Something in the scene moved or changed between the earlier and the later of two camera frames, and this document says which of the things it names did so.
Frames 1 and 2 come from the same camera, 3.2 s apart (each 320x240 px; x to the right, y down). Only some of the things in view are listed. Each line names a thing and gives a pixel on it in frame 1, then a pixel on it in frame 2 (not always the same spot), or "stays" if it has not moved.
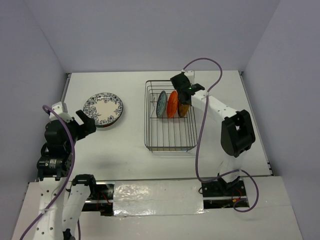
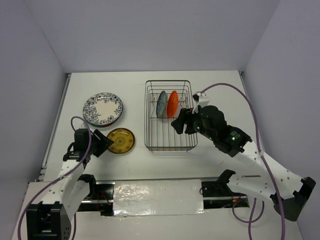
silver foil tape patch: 155,197 stays
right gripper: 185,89 -> 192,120
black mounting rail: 215,195 stays
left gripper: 88,127 -> 104,143
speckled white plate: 104,107 stays
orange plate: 172,104 stays
